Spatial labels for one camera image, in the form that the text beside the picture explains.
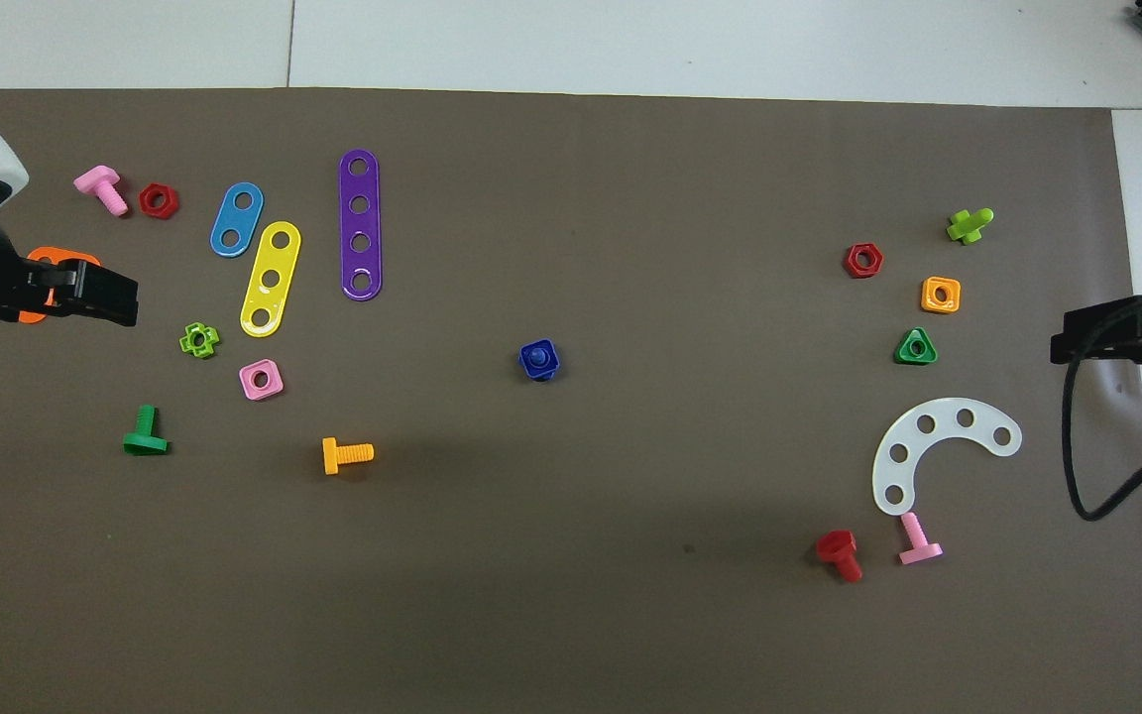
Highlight dark green plastic bolt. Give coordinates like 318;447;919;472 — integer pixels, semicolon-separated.
122;404;171;457

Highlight yellow three-hole plate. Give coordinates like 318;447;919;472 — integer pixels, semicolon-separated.
239;220;302;339

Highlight orange angled three-hole plate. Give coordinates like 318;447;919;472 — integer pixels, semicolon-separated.
16;246;103;325

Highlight pink plastic bolt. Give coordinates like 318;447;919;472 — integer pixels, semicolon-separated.
898;512;944;566
73;165;130;218

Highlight green triangular nut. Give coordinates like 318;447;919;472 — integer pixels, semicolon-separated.
894;326;939;366

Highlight lime green cross-head bolt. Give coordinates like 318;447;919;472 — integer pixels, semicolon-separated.
946;207;995;246

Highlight white curved five-hole plate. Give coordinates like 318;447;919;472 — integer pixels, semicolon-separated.
871;398;1024;517

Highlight pink square nut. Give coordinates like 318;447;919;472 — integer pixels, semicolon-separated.
239;359;286;402

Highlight blue square nut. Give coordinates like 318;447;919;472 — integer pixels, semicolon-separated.
517;338;562;383

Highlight blue two-hole plate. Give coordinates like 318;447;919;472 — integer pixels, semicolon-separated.
209;181;265;259

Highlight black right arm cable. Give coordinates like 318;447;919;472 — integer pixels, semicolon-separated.
1060;288;1142;523

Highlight brown table mat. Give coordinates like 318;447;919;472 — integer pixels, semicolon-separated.
0;87;1142;714

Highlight red hex-head bolt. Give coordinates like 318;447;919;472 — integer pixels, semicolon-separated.
815;530;864;584

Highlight purple four-hole plate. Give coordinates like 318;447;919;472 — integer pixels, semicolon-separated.
338;149;384;301

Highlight orange plastic bolt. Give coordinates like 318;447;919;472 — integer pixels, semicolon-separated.
322;437;375;476

